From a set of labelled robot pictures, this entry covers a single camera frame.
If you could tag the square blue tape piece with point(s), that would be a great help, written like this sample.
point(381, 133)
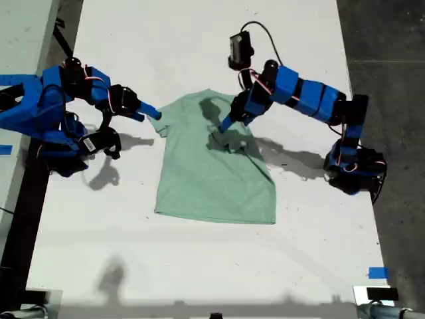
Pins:
point(378, 273)

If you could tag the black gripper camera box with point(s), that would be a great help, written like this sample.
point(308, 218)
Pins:
point(96, 143)
point(240, 50)

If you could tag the black diagonal strut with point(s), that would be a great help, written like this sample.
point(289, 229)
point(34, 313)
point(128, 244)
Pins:
point(63, 40)

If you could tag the pale green T-shirt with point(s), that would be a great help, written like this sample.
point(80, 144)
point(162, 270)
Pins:
point(212, 186)

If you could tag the short blue tape strip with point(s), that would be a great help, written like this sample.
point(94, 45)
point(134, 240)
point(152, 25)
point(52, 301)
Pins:
point(6, 149)

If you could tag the small black knob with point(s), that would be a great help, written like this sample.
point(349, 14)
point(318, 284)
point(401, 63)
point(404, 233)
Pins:
point(216, 315)

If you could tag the black frame beam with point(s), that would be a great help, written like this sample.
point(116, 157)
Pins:
point(23, 212)

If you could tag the black camera stalk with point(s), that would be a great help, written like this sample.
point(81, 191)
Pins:
point(245, 79)
point(105, 121)

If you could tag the small black box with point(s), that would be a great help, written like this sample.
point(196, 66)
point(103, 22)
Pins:
point(382, 294)
point(37, 296)

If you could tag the pale side table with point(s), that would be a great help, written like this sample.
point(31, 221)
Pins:
point(20, 40)

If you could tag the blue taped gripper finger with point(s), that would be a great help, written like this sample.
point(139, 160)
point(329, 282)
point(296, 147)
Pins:
point(225, 123)
point(149, 110)
point(138, 117)
point(229, 124)

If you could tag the pale grey tube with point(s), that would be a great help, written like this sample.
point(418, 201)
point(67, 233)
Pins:
point(382, 312)

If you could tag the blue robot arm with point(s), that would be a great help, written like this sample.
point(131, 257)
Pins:
point(50, 113)
point(308, 94)

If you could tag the long blue tape strip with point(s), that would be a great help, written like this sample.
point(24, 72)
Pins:
point(16, 79)

